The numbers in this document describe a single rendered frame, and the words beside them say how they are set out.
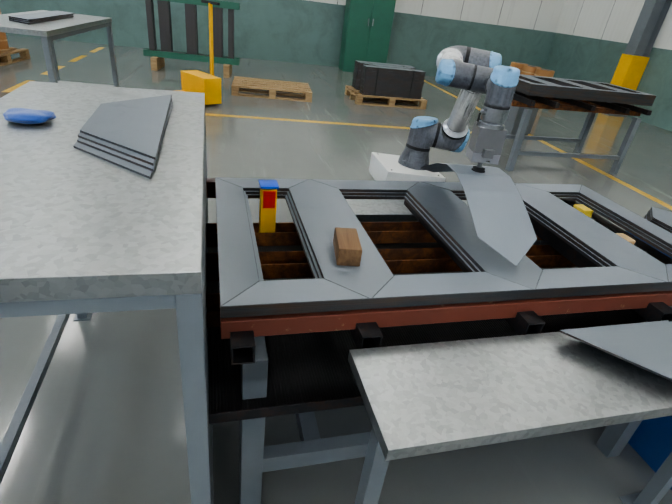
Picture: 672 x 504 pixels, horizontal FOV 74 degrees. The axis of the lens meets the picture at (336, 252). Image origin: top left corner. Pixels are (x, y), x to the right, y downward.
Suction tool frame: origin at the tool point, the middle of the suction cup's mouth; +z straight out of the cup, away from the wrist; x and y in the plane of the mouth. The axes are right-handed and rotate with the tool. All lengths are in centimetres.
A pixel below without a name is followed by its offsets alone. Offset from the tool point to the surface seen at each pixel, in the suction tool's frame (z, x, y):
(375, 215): 33, 33, -24
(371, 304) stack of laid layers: 17, -50, -36
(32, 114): -8, -13, -126
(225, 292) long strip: 15, -52, -69
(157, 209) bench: -5, -56, -81
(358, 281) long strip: 15, -44, -39
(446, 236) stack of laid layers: 16.6, -12.5, -8.9
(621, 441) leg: 91, -25, 75
